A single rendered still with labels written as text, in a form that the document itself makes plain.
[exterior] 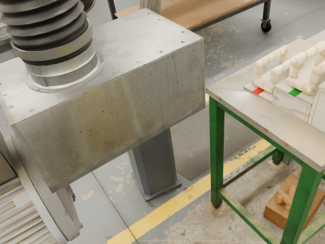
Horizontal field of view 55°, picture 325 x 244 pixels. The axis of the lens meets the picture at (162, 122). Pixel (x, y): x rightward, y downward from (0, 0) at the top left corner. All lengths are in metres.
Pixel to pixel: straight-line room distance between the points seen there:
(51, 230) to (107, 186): 1.66
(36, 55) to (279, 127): 0.96
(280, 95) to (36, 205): 0.95
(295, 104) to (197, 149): 1.25
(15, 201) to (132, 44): 0.33
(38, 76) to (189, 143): 2.03
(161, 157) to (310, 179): 0.96
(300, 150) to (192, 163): 1.24
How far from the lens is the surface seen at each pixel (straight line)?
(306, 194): 1.27
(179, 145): 2.40
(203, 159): 2.30
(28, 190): 0.59
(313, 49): 1.28
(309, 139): 1.20
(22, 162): 0.61
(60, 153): 0.46
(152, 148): 1.80
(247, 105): 1.30
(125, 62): 0.46
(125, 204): 2.15
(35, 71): 0.45
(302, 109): 1.23
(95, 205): 2.21
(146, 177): 1.96
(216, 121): 1.46
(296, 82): 1.23
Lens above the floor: 1.76
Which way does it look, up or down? 42 degrees down
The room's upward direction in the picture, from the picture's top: 9 degrees counter-clockwise
